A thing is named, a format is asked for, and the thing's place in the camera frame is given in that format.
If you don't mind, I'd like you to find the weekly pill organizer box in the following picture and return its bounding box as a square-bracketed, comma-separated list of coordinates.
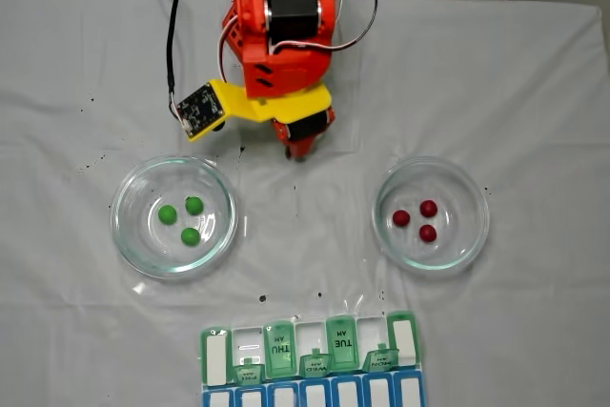
[198, 310, 428, 407]

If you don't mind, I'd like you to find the white tablecloth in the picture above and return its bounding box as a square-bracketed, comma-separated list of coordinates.
[0, 0, 610, 407]

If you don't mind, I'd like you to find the clear glass bowl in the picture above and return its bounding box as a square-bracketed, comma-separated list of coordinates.
[109, 154, 239, 280]
[371, 155, 491, 276]

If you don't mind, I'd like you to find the white red servo wire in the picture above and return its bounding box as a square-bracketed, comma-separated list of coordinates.
[217, 14, 239, 83]
[271, 0, 379, 53]

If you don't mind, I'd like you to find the camera board on yellow mount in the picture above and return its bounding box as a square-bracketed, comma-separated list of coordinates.
[174, 78, 262, 143]

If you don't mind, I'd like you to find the black camera cable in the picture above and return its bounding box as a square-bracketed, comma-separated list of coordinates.
[152, 0, 185, 125]

